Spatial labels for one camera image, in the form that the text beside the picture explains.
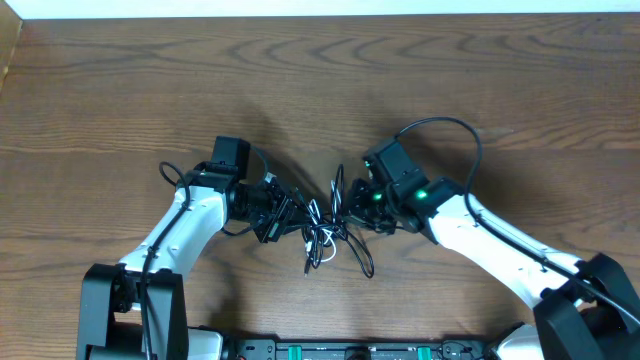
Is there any black USB cable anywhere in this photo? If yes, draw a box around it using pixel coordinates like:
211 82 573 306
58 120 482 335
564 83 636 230
292 163 376 280

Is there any white USB cable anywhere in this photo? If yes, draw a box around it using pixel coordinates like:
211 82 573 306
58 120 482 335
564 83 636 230
305 180 344 264

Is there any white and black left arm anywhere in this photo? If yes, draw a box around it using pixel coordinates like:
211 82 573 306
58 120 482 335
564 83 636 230
76 171 291 359

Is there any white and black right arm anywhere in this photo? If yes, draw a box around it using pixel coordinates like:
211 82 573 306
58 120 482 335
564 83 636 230
345 178 639 359

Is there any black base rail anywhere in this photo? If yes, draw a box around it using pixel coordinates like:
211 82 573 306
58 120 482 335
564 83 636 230
220 333 499 360

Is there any black right camera cable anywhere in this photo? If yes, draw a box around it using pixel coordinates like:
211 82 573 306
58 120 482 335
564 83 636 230
394 116 640 326

